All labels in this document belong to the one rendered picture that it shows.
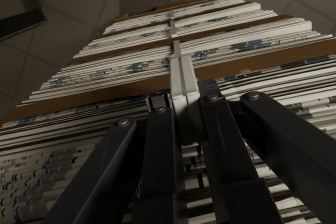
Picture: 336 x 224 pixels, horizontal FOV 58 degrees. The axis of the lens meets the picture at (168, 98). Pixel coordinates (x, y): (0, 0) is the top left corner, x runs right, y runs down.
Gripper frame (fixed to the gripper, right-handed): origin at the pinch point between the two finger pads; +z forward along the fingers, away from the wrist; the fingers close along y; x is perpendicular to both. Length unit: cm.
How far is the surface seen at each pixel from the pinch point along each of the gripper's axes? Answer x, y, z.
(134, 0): -3, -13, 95
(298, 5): -17, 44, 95
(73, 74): -4.1, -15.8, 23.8
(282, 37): -4.5, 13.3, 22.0
